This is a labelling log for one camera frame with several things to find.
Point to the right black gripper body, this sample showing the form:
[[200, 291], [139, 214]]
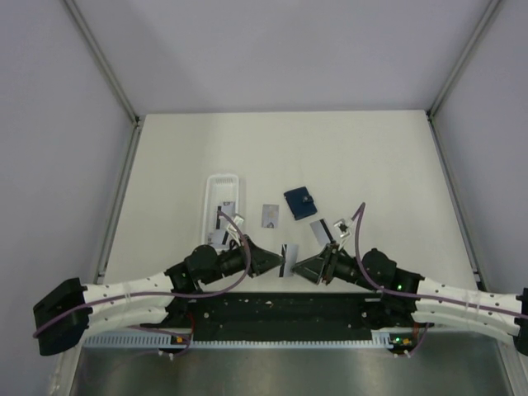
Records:
[[337, 265]]

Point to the blue card holder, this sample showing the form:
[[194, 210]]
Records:
[[300, 202]]

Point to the silver card near holder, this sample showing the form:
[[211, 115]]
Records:
[[321, 232]]

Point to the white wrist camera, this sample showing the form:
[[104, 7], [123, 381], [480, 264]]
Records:
[[233, 226], [344, 227]]

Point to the white plastic basket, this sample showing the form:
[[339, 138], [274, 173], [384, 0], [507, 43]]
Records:
[[221, 193]]

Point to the right aluminium frame post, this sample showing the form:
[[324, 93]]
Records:
[[484, 23]]

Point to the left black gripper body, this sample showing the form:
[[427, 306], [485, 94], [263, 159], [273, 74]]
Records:
[[233, 261]]

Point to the grey slotted cable duct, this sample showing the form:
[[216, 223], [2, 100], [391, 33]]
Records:
[[143, 340]]

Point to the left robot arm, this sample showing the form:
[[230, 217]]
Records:
[[73, 310]]

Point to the lower cards in basket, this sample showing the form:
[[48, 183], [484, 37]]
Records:
[[219, 238]]

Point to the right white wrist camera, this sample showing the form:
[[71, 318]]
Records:
[[344, 227]]

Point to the silver card black stripe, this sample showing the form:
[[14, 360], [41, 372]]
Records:
[[289, 252]]

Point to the diamond print silver card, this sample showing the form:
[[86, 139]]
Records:
[[270, 216]]

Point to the upper cards in basket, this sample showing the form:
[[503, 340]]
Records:
[[228, 208]]

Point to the aluminium frame post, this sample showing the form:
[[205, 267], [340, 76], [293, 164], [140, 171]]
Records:
[[484, 23], [99, 58]]

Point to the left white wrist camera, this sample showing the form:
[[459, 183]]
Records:
[[233, 226]]

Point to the left aluminium frame post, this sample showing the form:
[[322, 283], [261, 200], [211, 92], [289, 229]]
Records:
[[99, 58]]

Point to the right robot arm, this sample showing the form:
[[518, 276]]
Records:
[[406, 298]]

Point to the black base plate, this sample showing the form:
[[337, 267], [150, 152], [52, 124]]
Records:
[[290, 316]]

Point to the cards in basket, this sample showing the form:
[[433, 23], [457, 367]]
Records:
[[228, 208], [219, 238]]

